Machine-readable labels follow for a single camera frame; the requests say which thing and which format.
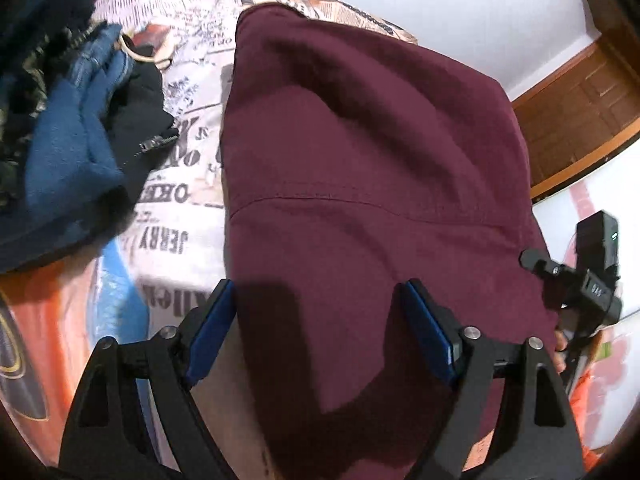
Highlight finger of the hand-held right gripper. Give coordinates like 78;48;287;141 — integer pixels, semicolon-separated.
520;249;568;282

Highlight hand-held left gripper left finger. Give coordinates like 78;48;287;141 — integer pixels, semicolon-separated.
57;279;237;480

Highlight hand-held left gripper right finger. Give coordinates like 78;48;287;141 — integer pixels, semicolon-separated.
399;279;587;480

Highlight maroon shirt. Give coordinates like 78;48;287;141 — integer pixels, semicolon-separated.
217;4;561;480

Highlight person's right hand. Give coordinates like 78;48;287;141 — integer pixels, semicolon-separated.
552;327;569;374

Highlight newspaper print bedsheet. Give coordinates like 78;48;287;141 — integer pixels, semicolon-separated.
92;0;418;480

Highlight orange blue printed blanket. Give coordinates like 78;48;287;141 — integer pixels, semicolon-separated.
0;247;151;467

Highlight wooden door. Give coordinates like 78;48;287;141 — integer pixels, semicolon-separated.
510;0;640;201

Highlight blue folded fleece garment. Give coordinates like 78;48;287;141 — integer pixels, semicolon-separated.
0;52;136;273

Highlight black folded garment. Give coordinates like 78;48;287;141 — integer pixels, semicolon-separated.
104;64;181;172

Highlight navy patterned folded cloth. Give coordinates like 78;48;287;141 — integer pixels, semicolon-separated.
0;25;53;203

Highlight blue denim jeans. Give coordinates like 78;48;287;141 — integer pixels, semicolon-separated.
64;22;125;92

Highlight beige cord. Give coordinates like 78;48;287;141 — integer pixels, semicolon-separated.
119;34;174;69

